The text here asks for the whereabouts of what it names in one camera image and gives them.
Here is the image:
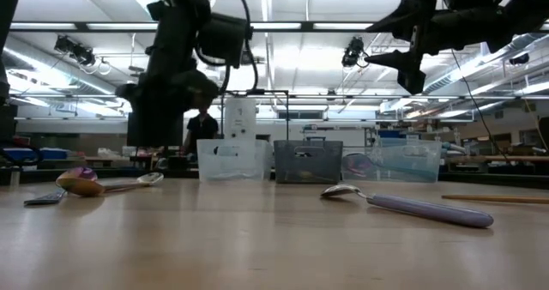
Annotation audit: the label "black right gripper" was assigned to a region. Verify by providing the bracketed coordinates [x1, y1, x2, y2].
[364, 0, 549, 94]

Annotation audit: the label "clear plastic bin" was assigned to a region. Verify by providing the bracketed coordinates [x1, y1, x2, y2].
[196, 138, 274, 183]
[341, 137, 443, 184]

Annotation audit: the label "grey translucent plastic bin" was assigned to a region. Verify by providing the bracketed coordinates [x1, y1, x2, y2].
[273, 139, 344, 185]

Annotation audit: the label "wooden chopstick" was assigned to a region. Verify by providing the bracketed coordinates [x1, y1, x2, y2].
[440, 194, 549, 205]

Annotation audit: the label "black monitor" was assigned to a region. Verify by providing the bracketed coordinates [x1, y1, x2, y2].
[126, 111, 185, 148]

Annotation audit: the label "person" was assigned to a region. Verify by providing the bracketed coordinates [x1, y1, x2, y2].
[183, 105, 220, 154]

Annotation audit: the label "blue storage box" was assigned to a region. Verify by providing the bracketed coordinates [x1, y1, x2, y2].
[377, 129, 408, 140]

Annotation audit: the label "black overhead light beam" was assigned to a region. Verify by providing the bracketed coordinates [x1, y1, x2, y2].
[8, 21, 549, 34]

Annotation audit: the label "blue storage bins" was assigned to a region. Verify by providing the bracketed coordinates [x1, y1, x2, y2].
[3, 147, 69, 161]

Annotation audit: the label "wooden workbench top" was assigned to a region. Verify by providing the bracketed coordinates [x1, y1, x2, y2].
[445, 154, 549, 163]

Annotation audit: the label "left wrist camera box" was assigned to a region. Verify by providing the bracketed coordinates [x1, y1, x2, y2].
[196, 12, 253, 69]

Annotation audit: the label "black hanging cable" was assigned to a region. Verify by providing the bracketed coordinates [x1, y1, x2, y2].
[449, 49, 510, 159]

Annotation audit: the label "black overhead camera cluster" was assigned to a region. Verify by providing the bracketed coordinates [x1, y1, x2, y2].
[53, 34, 97, 67]

